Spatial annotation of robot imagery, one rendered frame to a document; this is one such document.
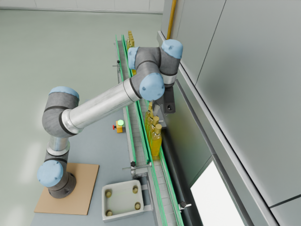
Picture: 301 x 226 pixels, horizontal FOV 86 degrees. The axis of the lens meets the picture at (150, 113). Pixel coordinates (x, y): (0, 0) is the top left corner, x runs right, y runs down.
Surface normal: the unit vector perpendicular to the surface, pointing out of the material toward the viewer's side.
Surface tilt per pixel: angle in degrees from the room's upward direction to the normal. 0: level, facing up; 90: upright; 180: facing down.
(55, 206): 2
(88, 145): 0
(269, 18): 90
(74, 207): 2
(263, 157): 90
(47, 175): 10
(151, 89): 92
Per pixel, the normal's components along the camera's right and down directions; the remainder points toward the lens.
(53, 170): 0.11, -0.54
